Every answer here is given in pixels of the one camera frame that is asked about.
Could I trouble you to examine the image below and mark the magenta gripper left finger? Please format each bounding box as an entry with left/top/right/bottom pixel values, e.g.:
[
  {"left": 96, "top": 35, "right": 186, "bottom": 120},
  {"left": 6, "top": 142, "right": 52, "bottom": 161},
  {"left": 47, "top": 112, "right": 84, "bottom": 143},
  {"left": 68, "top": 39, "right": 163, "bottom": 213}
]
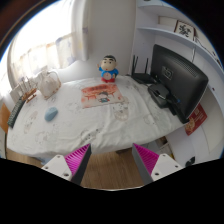
[{"left": 42, "top": 144, "right": 91, "bottom": 185}]

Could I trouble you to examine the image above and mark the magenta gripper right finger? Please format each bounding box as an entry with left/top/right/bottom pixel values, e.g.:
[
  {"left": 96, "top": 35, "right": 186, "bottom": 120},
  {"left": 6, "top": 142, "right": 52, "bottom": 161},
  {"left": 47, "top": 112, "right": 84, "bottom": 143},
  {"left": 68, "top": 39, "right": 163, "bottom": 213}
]
[{"left": 132, "top": 144, "right": 182, "bottom": 185}]

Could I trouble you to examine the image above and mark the light blue computer mouse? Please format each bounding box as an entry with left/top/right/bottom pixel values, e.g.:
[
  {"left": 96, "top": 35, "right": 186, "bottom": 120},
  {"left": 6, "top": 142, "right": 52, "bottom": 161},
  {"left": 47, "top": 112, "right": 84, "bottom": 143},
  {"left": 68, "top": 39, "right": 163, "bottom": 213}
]
[{"left": 45, "top": 107, "right": 58, "bottom": 121}]

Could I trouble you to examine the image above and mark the white patterned tablecloth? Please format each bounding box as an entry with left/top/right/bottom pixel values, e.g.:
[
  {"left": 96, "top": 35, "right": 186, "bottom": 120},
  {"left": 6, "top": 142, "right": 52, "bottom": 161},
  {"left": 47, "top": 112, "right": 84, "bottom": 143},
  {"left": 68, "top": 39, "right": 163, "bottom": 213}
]
[{"left": 7, "top": 76, "right": 182, "bottom": 158}]

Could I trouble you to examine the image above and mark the red booklet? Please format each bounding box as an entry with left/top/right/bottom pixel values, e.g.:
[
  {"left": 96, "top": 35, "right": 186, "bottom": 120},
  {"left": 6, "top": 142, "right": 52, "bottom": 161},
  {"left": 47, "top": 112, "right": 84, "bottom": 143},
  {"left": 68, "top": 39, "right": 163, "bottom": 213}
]
[{"left": 185, "top": 104, "right": 207, "bottom": 136}]

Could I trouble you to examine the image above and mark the dark keyboard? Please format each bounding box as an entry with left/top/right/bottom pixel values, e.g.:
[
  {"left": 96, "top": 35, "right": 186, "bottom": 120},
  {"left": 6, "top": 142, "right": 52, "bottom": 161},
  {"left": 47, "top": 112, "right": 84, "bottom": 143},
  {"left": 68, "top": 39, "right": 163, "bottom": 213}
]
[{"left": 7, "top": 98, "right": 25, "bottom": 128}]

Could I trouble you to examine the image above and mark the wooden ship model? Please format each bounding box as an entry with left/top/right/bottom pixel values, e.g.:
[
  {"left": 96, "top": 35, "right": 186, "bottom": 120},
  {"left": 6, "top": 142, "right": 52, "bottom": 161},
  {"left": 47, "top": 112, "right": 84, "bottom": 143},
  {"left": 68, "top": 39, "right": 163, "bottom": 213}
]
[{"left": 19, "top": 77, "right": 37, "bottom": 103}]

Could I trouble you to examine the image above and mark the black wifi router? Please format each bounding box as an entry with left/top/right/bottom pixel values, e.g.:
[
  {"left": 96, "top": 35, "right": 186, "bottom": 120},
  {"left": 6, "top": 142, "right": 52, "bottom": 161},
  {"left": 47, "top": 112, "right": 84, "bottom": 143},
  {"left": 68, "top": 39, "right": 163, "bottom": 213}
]
[{"left": 131, "top": 56, "right": 155, "bottom": 84}]

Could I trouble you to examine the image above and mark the black computer monitor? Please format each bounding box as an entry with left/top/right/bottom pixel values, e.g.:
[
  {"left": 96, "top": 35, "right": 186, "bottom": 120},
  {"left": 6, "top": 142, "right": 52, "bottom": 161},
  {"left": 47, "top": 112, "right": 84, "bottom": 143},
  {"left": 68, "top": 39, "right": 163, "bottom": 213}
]
[{"left": 151, "top": 44, "right": 209, "bottom": 124}]

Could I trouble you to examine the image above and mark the cartoon boy figurine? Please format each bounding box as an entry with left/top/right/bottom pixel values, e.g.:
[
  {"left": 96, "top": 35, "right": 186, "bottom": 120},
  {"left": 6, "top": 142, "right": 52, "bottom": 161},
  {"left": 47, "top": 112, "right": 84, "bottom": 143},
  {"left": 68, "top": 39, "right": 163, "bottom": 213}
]
[{"left": 97, "top": 55, "right": 119, "bottom": 83}]

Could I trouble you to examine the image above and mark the white curtain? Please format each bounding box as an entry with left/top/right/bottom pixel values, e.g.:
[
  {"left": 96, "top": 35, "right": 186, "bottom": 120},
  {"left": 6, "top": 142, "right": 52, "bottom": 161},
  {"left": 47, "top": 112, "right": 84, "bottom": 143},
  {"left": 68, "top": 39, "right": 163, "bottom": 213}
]
[{"left": 7, "top": 0, "right": 89, "bottom": 88}]

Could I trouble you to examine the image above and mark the framed picture on shelf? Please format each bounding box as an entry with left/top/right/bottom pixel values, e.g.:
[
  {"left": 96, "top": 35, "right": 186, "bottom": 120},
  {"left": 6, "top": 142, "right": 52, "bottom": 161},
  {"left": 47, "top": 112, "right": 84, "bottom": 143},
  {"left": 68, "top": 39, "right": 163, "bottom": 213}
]
[{"left": 174, "top": 20, "right": 195, "bottom": 40}]

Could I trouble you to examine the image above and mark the beige drawstring bag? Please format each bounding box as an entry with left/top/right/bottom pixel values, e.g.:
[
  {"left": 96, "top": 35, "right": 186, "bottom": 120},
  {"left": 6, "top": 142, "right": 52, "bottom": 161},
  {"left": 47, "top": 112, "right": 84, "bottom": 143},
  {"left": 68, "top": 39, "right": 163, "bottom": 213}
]
[{"left": 37, "top": 70, "right": 61, "bottom": 99}]

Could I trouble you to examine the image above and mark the white wall shelf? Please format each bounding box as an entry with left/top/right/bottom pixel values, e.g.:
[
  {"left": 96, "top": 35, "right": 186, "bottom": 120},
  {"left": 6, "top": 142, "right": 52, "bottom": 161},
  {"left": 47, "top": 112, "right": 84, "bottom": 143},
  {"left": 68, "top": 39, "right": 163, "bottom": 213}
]
[{"left": 136, "top": 0, "right": 224, "bottom": 73}]

